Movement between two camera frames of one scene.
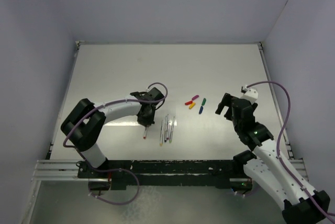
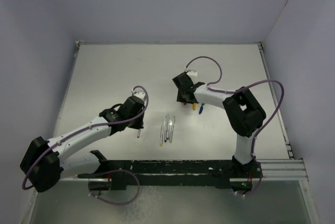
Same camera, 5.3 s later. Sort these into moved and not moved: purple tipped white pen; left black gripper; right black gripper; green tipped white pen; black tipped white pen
Moved: left black gripper; right black gripper
Not moved: purple tipped white pen; black tipped white pen; green tipped white pen
